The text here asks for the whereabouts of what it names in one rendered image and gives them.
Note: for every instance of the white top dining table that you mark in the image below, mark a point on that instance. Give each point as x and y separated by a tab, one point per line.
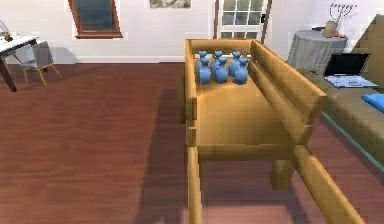
11	50

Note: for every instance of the blue vase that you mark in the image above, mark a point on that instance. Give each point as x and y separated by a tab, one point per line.
241	74
235	60
202	54
204	74
217	56
221	72

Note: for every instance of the light wooden shelf cart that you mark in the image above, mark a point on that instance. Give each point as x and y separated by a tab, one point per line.
240	113

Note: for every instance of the white paned room door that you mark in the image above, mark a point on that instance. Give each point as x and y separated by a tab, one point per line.
240	17

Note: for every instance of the grey clothed round table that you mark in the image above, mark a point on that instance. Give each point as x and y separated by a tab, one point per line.
311	50

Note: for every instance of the brown framed window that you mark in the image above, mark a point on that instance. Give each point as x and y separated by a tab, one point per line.
95	17

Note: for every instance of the black open laptop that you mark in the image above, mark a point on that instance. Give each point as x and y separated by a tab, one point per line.
346	68

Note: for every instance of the olive brown sofa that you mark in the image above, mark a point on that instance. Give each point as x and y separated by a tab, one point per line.
353	106

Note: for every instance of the grey chair with wooden legs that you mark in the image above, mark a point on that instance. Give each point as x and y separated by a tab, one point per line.
39	60

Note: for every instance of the tan pot with bare branches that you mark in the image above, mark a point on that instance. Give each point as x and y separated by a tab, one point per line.
330	28

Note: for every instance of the framed wall picture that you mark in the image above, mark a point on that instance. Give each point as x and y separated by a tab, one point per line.
170	3

